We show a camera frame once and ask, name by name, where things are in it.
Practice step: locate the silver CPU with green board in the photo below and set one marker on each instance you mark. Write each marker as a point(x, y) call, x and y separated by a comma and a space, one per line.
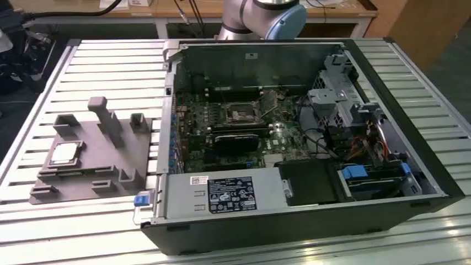
point(65, 153)

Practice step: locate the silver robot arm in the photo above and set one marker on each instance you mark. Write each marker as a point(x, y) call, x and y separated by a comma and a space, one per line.
point(234, 16)

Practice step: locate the CPU socket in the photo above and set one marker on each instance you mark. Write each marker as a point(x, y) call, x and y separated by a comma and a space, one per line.
point(240, 113)

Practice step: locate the white box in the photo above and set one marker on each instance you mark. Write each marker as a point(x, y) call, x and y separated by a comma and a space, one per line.
point(138, 2)

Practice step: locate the grey parts rack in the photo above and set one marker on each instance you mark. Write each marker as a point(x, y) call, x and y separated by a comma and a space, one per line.
point(98, 160)

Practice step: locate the green RAM stick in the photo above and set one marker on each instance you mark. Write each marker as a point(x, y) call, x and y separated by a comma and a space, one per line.
point(89, 172)

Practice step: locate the blue case latch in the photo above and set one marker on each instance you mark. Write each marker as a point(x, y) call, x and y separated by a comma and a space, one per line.
point(142, 200)

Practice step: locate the black graphics card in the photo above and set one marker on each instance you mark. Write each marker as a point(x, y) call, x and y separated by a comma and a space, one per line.
point(234, 143)

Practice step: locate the grey power supply with label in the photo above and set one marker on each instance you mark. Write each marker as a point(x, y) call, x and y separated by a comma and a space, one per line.
point(184, 198)

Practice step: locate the metal locking lever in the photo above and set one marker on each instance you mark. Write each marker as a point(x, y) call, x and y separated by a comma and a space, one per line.
point(271, 110)

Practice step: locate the small silver heatsink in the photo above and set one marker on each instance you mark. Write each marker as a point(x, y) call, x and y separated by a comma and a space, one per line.
point(273, 158)

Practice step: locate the green motherboard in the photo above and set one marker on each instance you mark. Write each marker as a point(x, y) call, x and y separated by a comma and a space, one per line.
point(283, 143)

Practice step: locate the grey metal drive cage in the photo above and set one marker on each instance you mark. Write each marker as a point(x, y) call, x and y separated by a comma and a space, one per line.
point(327, 96)

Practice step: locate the black PC case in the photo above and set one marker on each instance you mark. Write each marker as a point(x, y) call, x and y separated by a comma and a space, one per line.
point(257, 234)

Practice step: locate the hard disk in blue carrier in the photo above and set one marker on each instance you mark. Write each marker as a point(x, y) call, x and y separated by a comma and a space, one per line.
point(355, 172)

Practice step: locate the brown wooden cabinet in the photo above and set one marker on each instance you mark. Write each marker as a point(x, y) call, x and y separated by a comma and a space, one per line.
point(423, 27)

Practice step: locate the black plastic duct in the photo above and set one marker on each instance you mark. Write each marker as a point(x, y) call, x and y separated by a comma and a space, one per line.
point(312, 182)

